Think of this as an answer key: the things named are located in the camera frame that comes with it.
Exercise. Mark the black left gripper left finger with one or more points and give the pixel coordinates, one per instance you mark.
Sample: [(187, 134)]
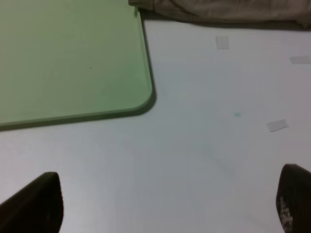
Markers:
[(36, 208)]

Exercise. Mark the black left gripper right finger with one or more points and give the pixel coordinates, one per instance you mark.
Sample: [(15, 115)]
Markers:
[(293, 199)]

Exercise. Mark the khaki shorts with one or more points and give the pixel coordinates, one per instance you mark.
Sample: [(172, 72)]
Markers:
[(230, 11)]

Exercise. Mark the green plastic tray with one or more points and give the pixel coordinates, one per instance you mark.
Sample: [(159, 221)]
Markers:
[(71, 60)]

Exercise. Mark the clear tape strip lower left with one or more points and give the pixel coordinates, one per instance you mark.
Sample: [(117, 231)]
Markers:
[(277, 125)]

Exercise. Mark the clear tape strip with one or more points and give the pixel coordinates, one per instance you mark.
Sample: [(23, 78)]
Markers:
[(222, 42), (295, 60), (277, 125)]

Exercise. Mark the clear tape strip centre left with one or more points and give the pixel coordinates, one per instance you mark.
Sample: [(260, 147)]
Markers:
[(295, 60)]

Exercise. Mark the clear tape strip upper left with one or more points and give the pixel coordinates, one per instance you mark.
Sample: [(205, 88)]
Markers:
[(222, 42)]

